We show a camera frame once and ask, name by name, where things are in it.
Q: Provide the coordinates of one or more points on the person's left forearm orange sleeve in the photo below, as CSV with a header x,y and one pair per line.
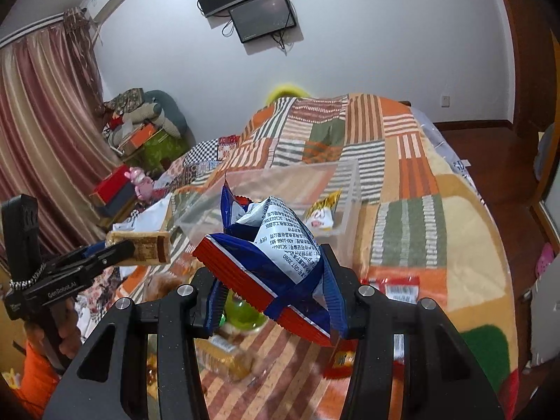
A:
x,y
37,372

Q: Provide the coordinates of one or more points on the pink slipper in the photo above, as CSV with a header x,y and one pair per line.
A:
x,y
546,259

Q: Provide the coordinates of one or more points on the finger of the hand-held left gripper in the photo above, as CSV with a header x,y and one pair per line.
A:
x,y
85,253
114,253

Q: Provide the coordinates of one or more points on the white plastic bag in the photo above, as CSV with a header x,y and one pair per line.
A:
x,y
148,214

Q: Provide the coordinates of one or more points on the orange striped patchwork blanket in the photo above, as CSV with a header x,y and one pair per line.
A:
x,y
407,192

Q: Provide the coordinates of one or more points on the blue white snack bag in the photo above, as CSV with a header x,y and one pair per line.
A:
x,y
280,245

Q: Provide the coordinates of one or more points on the pink plush toy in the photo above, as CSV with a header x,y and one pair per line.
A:
x,y
141,183

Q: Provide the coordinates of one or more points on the yellow white snack packet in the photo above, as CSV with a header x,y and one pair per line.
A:
x,y
321,214

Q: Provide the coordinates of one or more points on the red snack packet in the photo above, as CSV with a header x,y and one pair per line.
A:
x,y
396,288
345,361

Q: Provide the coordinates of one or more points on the person's left hand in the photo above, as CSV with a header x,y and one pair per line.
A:
x,y
70,328

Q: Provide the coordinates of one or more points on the grey green cushion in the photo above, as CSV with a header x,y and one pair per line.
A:
x,y
168,109

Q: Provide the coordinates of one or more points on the small black wall monitor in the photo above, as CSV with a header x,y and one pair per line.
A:
x,y
262,16

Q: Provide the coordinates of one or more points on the grey cloth bag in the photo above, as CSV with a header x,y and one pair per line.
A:
x,y
549,153

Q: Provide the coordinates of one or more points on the clear plastic storage box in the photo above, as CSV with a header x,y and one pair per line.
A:
x,y
280,179

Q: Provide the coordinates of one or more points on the checkered patchwork quilt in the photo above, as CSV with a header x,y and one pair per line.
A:
x,y
205,153

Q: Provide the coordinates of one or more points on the white wall socket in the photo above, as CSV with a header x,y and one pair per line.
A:
x,y
446,101

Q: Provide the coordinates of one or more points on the green jelly cup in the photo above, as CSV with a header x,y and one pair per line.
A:
x,y
245,315

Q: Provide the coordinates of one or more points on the striped pink curtain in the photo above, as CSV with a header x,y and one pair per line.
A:
x,y
43,131

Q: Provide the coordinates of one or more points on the pile of folded clothes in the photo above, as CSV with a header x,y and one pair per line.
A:
x,y
124,107

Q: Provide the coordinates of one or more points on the brown snack bar packet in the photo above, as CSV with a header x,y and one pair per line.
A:
x,y
146,247

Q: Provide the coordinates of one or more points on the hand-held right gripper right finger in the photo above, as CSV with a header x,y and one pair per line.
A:
x,y
352,310

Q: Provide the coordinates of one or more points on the orange cardboard box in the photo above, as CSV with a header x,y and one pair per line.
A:
x,y
140,135

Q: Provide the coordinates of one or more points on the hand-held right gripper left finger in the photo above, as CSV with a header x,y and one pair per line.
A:
x,y
215,310

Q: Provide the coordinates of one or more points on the red gift box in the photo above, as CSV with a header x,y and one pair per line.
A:
x,y
111,183

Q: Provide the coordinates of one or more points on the clear yellow bread packet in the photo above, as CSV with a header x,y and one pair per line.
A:
x,y
164,284

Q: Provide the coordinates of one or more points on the dark flat box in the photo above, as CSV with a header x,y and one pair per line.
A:
x,y
118,203

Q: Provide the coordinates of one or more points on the orange cracker packet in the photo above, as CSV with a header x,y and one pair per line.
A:
x,y
227,356

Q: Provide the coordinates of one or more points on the white bed sheet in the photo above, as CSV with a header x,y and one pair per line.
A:
x,y
442,140

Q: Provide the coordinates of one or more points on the wooden door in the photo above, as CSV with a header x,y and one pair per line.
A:
x,y
529,52

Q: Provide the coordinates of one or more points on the yellow plush object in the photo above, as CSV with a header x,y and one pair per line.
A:
x,y
286,92

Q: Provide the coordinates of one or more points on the green patterned bag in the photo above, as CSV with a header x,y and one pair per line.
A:
x,y
164,151

